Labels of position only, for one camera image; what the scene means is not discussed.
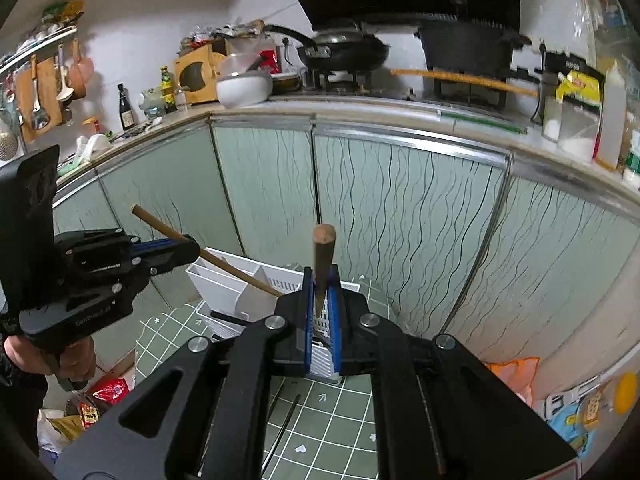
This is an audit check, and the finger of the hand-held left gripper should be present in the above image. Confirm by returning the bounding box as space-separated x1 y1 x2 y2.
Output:
65 248 201 294
56 228 199 262

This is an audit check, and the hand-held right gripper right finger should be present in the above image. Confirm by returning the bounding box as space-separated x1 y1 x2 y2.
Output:
327 266 578 480

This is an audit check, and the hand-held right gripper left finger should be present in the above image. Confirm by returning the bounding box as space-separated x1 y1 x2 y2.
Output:
52 266 317 480

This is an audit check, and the wooden chopstick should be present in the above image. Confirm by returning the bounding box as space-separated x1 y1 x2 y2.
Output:
312 223 337 326
130 204 285 298

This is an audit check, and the white plastic chopstick holder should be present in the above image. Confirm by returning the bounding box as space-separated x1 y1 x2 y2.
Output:
185 247 361 381

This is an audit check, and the person's left hand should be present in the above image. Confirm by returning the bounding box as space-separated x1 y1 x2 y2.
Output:
5 334 97 392

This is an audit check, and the row of black chopsticks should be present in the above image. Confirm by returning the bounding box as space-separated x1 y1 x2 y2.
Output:
262 380 302 468

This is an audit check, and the green checked tablecloth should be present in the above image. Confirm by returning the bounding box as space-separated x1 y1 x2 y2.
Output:
135 272 396 480

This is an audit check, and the hanging metal ladle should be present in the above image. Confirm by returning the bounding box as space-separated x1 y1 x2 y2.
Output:
30 55 52 132

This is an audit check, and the dark sauce bottle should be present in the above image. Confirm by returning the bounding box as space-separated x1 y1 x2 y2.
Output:
118 83 135 132

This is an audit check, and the hanging wooden cutting board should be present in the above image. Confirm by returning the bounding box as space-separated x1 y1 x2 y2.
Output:
14 57 64 143

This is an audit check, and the pale green teapot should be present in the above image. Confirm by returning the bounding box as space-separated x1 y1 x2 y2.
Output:
139 87 166 117

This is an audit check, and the green kitchen counter cabinet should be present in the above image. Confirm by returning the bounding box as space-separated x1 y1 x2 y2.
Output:
50 95 640 401

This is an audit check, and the red snack packet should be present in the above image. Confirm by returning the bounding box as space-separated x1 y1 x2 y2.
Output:
75 377 132 429

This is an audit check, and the hanging white spoon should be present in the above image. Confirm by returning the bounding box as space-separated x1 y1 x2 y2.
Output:
55 42 75 102

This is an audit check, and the green and yellow bottle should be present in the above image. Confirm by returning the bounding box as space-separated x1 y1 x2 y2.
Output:
160 66 177 112

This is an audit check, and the hanging pink pan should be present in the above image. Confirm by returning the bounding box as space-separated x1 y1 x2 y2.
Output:
67 37 96 102

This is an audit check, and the yellow wooden box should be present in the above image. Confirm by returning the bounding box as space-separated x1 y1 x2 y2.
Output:
173 44 231 106

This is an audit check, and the orange plastic bag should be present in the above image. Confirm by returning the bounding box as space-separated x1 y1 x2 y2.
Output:
487 357 542 407

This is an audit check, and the white pot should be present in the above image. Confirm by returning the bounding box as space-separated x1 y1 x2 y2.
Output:
215 70 273 109

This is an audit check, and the translucent plastic bowl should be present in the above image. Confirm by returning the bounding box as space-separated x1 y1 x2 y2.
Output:
217 52 262 79

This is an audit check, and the pile of plastic bags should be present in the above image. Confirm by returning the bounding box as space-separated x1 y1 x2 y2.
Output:
180 20 266 56

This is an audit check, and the blue plastic container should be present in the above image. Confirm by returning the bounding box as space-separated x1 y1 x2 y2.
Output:
547 400 601 457

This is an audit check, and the gas stove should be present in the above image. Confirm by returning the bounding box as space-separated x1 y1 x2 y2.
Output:
300 67 506 111

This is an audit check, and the green stick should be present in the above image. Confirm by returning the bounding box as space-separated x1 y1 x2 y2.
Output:
440 110 529 136

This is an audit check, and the black wok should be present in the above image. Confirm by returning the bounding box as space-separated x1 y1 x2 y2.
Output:
262 24 391 71

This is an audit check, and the round wooden board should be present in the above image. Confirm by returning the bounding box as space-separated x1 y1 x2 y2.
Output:
390 67 539 99

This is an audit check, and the yellow-lidded clear jar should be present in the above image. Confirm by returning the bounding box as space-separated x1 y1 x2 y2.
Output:
585 371 640 429

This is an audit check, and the black cooking pot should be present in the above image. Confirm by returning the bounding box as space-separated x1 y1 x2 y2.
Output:
415 20 532 83

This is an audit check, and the green-labelled bottle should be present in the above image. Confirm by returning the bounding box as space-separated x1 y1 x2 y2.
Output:
622 130 640 183

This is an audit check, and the yellow packet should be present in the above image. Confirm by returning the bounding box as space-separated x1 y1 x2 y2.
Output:
555 70 607 107

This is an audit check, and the white squeeze bottle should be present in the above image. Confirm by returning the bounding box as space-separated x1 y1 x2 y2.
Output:
595 60 629 171

